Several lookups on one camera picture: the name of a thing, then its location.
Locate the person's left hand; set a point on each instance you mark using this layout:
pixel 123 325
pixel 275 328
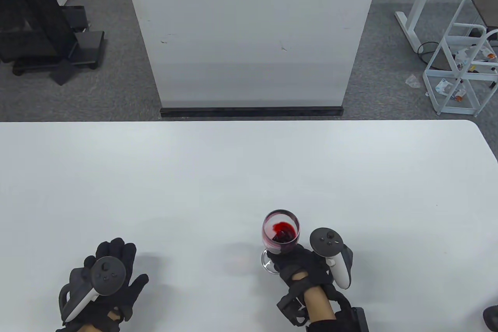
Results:
pixel 134 293

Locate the person's right hand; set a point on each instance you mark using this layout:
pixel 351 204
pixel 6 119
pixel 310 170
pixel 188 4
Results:
pixel 301 266

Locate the wine glass with red wine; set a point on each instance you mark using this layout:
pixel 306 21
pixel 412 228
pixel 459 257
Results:
pixel 280 220

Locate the person's right forearm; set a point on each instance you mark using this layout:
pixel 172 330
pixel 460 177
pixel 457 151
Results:
pixel 319 306

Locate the person's left forearm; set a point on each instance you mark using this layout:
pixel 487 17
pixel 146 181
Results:
pixel 89 329

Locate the grey and white hand controller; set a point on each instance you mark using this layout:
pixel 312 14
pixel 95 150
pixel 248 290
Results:
pixel 326 241
pixel 109 275

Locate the white table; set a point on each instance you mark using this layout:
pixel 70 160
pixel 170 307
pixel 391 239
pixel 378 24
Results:
pixel 233 172

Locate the black partition base bar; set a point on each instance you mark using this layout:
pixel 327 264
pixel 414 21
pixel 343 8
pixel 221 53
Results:
pixel 249 112

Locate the black rounded object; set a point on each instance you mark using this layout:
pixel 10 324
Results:
pixel 491 318

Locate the crumpled clear plastic wrapper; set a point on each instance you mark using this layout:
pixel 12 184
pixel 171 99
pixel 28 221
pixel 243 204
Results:
pixel 413 81

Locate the black flat floor piece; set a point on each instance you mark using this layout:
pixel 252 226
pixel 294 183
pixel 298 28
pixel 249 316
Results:
pixel 62 74

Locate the white partition board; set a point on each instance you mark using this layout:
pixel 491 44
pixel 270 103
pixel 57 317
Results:
pixel 249 36

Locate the black equipment cart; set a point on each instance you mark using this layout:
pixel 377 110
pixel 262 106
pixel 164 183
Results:
pixel 31 24

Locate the brown board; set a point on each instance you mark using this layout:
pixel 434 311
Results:
pixel 486 5

